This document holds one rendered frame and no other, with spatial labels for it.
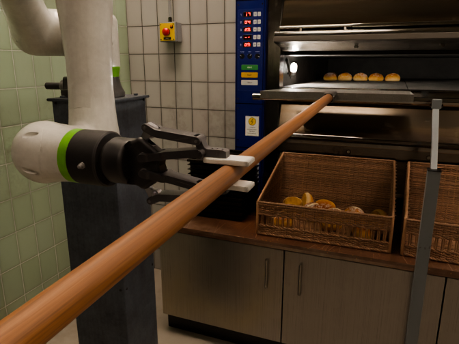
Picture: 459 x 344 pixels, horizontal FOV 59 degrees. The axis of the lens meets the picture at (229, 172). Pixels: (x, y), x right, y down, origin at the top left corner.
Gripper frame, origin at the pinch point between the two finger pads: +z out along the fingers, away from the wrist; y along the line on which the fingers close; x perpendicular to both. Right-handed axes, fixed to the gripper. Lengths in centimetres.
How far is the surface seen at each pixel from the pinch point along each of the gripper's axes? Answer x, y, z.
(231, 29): -155, -25, -59
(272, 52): -155, -14, -37
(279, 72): -154, -4, -33
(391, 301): -96, 78, 29
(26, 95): -79, 2, -123
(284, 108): -156, 15, -30
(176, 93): -154, 9, -93
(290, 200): -134, 57, -21
